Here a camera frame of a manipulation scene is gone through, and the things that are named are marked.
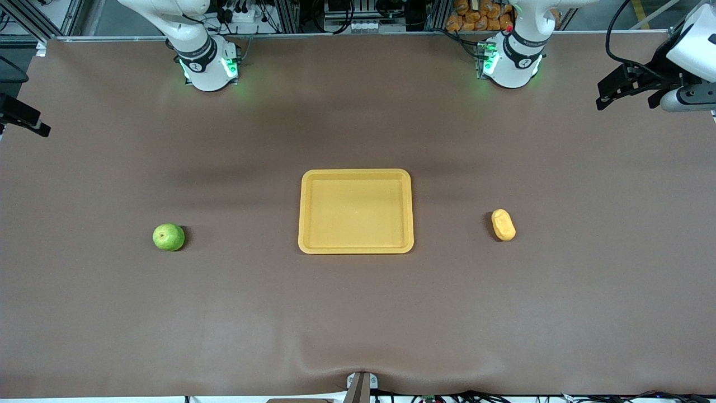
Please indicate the yellow potato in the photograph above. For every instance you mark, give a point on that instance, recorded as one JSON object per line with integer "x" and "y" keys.
{"x": 503, "y": 225}

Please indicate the green apple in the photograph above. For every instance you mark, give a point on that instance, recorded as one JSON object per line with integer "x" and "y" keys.
{"x": 168, "y": 237}

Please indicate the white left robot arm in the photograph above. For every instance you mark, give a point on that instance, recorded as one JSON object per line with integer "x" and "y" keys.
{"x": 514, "y": 64}

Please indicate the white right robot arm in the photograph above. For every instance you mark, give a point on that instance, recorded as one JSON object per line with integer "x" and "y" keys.
{"x": 201, "y": 67}

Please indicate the yellow plastic tray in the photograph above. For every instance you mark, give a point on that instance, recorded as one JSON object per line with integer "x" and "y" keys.
{"x": 356, "y": 212}

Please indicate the bag of orange items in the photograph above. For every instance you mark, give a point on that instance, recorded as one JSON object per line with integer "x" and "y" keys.
{"x": 475, "y": 17}

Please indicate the white power strip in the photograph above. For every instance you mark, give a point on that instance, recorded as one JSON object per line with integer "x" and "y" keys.
{"x": 240, "y": 15}

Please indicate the white connector block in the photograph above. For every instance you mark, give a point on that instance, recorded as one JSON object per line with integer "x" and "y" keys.
{"x": 363, "y": 26}

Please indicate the brown table mat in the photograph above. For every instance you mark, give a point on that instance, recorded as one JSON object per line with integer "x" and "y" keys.
{"x": 358, "y": 313}

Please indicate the aluminium frame post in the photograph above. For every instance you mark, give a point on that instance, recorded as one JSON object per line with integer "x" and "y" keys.
{"x": 39, "y": 19}

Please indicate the aluminium table edge rail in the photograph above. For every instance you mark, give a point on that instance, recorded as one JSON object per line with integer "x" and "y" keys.
{"x": 335, "y": 34}

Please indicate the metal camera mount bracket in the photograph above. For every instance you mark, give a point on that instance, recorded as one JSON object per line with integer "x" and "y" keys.
{"x": 361, "y": 386}

